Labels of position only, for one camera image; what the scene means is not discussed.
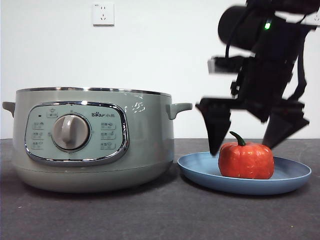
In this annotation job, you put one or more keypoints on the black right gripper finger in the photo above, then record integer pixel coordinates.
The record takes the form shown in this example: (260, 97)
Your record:
(216, 125)
(285, 122)

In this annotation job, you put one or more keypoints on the orange pumpkin with green stem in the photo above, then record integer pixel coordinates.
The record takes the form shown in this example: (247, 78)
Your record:
(246, 162)

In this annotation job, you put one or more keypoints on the blue round plate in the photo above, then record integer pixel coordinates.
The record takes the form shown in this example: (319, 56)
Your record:
(200, 172)

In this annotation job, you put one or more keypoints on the pale green electric steamer pot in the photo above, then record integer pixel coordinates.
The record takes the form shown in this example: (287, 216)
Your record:
(150, 140)

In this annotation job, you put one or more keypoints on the grey steamer dial knob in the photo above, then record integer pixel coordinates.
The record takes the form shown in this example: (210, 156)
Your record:
(71, 132)

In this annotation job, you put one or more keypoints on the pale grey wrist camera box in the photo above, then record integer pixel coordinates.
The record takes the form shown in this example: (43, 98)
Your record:
(212, 65)

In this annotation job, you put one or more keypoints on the white wall socket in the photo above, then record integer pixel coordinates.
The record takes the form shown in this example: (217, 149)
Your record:
(315, 18)
(103, 15)

